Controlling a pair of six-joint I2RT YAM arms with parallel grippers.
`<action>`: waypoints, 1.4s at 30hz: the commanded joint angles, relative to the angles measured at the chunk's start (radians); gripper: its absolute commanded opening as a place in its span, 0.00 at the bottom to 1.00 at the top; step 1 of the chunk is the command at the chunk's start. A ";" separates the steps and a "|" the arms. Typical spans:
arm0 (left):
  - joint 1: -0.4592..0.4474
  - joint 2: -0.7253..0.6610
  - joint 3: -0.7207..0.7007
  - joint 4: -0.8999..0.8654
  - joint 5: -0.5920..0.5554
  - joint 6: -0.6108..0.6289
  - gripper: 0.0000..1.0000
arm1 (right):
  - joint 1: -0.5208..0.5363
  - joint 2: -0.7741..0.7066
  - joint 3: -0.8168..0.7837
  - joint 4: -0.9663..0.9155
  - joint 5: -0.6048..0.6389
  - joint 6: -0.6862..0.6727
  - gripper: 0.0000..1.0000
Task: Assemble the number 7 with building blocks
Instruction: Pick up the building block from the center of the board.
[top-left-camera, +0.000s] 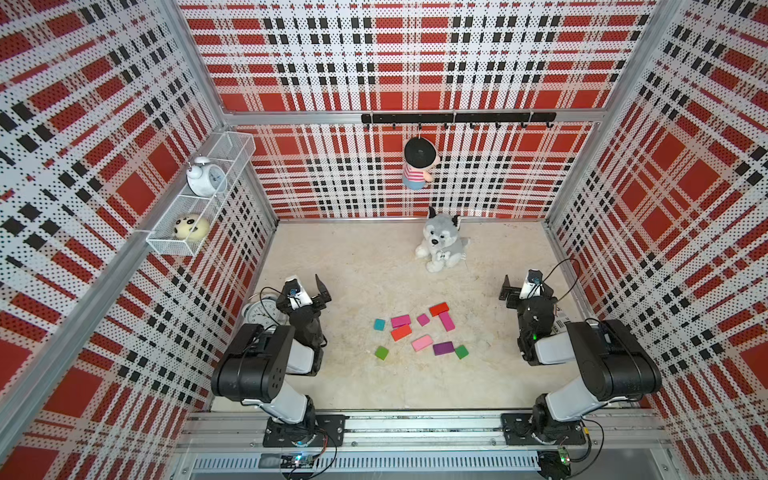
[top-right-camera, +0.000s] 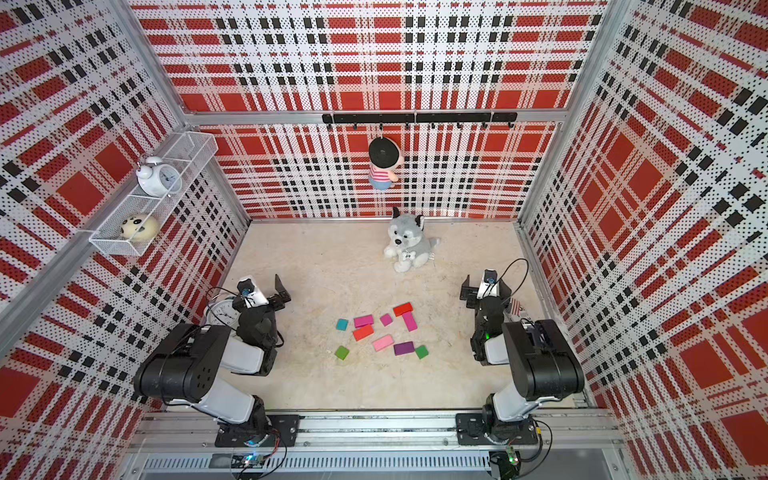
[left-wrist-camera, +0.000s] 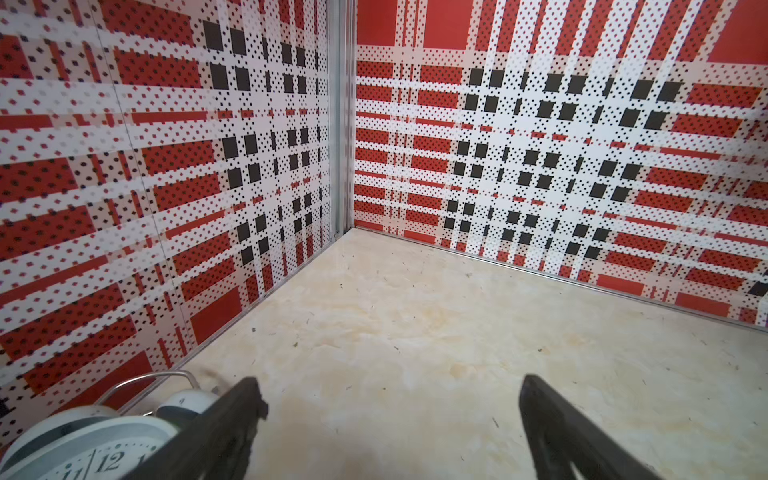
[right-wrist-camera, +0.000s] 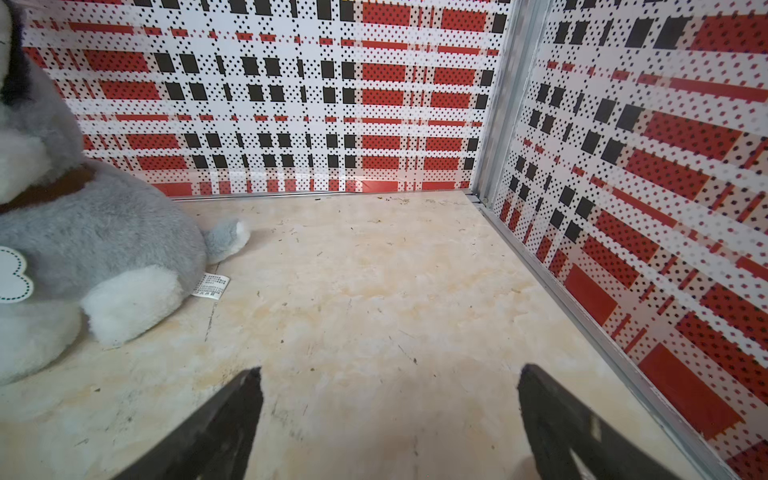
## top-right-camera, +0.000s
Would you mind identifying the magenta rectangular block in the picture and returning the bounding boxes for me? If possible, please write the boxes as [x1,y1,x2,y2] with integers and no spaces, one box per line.
[402,311,418,332]

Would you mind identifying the red rectangular block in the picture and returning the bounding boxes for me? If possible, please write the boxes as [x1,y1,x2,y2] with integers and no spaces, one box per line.
[393,302,413,316]

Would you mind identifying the green cube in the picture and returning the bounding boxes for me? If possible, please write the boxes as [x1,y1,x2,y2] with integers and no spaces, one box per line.
[415,345,429,359]
[334,346,350,360]

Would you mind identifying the purple rectangular block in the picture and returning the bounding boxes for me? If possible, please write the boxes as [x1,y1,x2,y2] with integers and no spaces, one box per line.
[393,341,415,356]

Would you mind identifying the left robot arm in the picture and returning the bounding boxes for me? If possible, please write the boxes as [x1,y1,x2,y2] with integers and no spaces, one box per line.
[133,276,291,440]

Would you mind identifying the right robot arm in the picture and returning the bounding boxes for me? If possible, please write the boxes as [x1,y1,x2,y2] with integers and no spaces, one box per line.
[457,270,585,444]

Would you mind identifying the grey husky plush toy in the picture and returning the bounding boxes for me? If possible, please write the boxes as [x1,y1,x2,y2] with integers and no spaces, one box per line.
[384,207,441,273]

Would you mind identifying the magenta block left group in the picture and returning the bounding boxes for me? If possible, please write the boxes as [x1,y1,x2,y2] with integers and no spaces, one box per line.
[353,315,374,329]

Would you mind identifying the orange red block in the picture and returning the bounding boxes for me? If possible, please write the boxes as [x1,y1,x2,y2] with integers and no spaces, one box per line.
[353,325,374,341]

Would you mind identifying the light pink block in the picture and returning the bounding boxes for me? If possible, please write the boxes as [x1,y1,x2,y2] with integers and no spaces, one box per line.
[372,334,394,352]

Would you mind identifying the panda face ball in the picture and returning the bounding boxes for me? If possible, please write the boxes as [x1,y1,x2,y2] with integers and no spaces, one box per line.
[120,214,160,242]

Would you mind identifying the left electronics board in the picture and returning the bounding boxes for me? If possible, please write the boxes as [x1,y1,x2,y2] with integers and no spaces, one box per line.
[231,453,264,470]

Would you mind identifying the electronics board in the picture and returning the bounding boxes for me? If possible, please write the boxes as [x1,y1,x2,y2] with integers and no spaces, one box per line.
[489,448,521,480]
[231,453,264,470]

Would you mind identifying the right electronics board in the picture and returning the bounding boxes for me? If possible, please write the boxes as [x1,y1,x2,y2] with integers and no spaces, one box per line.
[489,448,521,480]

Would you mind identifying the white alarm clock on shelf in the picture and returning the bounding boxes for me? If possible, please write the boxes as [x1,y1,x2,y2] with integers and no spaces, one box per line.
[136,156,183,198]

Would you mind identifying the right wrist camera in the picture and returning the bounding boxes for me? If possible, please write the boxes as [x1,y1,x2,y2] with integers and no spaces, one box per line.
[477,269,500,300]

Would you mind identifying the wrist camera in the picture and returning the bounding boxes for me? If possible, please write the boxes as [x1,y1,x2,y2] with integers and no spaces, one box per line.
[237,276,269,308]
[477,269,500,300]

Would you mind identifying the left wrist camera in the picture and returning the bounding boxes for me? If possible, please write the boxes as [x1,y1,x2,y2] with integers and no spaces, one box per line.
[237,276,269,308]

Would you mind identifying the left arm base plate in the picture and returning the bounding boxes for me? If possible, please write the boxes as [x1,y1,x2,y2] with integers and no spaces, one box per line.
[214,414,301,448]

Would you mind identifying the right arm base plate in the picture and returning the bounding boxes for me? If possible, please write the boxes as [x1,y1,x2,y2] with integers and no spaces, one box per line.
[455,413,539,446]

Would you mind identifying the white wire shelf basket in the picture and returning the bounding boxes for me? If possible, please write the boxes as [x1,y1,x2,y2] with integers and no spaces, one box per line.
[89,131,218,257]

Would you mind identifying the black hook rail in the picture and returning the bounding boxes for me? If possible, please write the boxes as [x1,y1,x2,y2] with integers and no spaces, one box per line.
[321,111,518,127]

